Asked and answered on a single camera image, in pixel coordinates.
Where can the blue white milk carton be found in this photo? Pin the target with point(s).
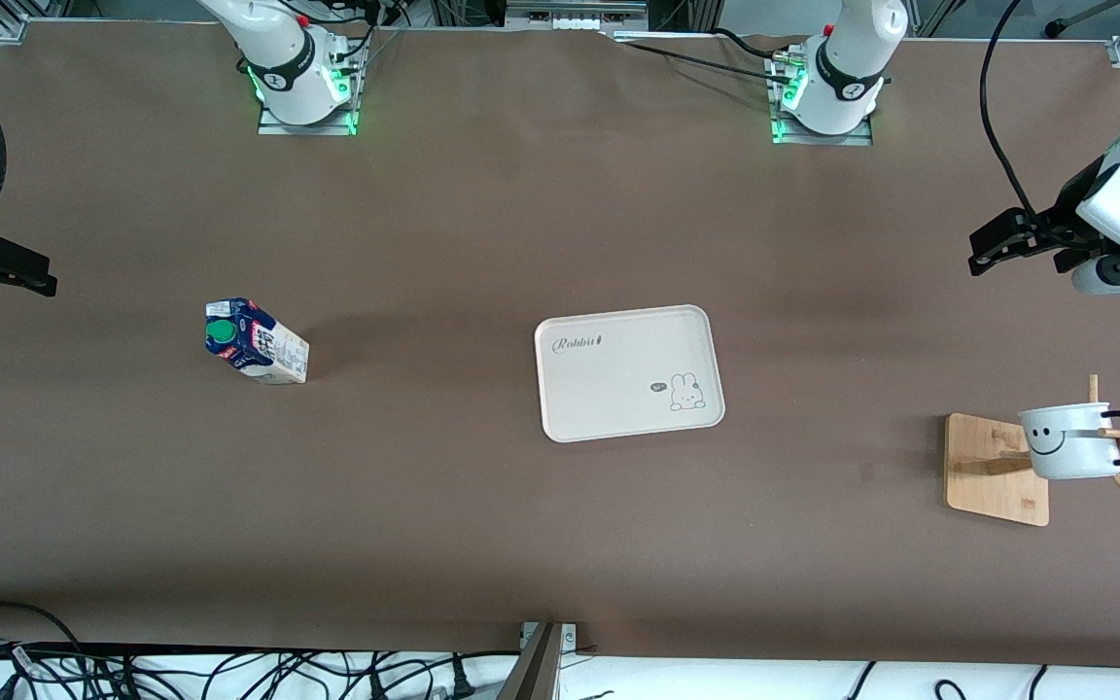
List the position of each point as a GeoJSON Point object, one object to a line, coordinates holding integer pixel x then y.
{"type": "Point", "coordinates": [263, 348]}

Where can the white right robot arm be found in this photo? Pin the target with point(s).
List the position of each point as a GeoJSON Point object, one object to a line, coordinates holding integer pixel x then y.
{"type": "Point", "coordinates": [278, 58]}

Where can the grey device with ports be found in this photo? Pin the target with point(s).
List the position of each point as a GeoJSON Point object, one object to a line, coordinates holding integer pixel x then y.
{"type": "Point", "coordinates": [575, 17]}

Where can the cream tray with rabbit print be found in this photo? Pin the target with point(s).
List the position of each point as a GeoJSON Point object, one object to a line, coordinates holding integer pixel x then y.
{"type": "Point", "coordinates": [618, 389]}

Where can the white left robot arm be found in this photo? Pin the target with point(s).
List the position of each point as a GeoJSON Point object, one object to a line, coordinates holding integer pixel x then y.
{"type": "Point", "coordinates": [847, 68]}

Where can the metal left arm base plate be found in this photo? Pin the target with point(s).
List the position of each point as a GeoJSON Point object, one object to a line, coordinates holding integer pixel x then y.
{"type": "Point", "coordinates": [827, 139]}

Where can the wooden mug stand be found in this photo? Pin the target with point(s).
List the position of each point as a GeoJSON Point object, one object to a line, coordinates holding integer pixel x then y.
{"type": "Point", "coordinates": [993, 486]}

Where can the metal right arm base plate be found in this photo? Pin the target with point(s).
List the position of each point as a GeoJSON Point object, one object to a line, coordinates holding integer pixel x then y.
{"type": "Point", "coordinates": [307, 128]}

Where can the black stand leg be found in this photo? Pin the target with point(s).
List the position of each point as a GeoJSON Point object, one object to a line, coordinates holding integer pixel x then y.
{"type": "Point", "coordinates": [1075, 21]}

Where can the grey aluminium profile post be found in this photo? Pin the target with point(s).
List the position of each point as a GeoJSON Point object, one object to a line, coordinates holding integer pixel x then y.
{"type": "Point", "coordinates": [541, 671]}

